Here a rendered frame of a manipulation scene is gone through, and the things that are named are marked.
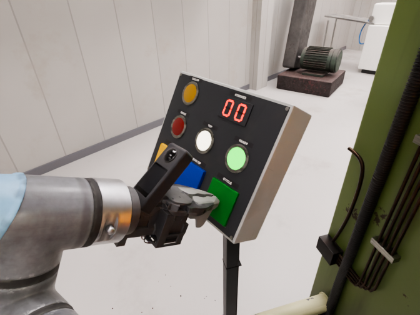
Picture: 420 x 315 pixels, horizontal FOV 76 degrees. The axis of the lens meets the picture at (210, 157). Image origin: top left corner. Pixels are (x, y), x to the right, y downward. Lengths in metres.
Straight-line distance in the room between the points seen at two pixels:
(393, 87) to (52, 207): 0.54
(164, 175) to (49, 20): 2.32
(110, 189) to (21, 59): 2.27
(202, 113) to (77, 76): 2.20
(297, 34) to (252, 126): 4.17
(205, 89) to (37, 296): 0.47
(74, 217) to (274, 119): 0.35
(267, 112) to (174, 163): 0.20
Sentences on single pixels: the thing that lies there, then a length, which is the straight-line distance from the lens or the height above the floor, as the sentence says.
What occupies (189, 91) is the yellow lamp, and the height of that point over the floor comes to 1.17.
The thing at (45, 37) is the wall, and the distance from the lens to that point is 2.64.
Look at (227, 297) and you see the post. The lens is 1.08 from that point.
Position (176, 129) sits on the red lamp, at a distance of 0.66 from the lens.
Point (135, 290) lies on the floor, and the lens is 1.67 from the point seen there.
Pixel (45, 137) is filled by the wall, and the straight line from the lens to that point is 2.77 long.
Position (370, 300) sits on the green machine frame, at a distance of 0.76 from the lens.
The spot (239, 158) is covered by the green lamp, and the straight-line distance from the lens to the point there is 0.52.
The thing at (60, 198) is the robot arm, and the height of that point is 1.18.
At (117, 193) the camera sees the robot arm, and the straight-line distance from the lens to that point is 0.37.
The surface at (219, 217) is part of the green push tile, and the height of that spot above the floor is 0.99.
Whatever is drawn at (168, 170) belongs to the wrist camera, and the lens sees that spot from 0.41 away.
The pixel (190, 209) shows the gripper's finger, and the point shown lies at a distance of 0.44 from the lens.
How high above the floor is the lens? 1.37
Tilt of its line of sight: 32 degrees down
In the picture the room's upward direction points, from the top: 2 degrees counter-clockwise
